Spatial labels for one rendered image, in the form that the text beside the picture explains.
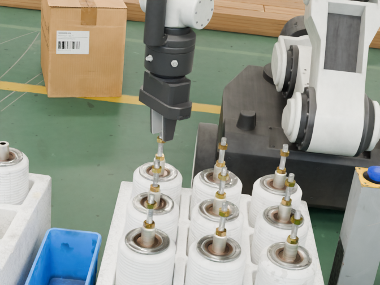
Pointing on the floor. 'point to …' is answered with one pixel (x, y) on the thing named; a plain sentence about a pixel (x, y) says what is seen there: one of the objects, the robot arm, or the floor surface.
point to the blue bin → (66, 258)
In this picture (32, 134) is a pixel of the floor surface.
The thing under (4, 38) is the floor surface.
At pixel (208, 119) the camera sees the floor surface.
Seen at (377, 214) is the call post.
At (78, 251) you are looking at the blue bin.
